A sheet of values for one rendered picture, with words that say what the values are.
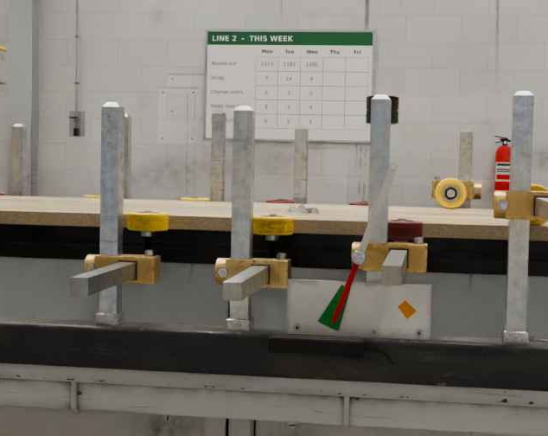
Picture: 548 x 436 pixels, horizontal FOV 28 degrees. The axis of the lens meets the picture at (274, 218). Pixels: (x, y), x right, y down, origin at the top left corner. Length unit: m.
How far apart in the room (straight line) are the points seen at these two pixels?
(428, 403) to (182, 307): 0.56
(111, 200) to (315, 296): 0.42
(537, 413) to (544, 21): 7.34
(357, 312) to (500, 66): 7.27
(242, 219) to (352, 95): 7.18
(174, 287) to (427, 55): 7.05
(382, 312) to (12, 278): 0.82
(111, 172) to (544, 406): 0.90
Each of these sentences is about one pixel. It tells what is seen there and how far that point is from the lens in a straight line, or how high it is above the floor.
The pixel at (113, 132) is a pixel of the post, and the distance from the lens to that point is 2.04.
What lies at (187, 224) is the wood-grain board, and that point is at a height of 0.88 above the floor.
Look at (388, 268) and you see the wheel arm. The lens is 1.65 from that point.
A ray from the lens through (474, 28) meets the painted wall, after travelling 9.18.
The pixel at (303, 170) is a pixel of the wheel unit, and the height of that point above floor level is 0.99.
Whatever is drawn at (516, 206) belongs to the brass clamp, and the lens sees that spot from 1.95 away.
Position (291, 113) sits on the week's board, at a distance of 9.18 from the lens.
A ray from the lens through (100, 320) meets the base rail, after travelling 2.07.
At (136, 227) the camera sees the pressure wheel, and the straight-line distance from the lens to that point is 2.13.
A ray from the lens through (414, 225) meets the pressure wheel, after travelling 2.03.
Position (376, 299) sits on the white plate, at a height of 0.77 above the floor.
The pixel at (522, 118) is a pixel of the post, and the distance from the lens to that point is 1.96.
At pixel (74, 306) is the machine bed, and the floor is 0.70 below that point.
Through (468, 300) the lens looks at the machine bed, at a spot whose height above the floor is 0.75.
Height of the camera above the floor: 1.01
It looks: 3 degrees down
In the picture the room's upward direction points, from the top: 1 degrees clockwise
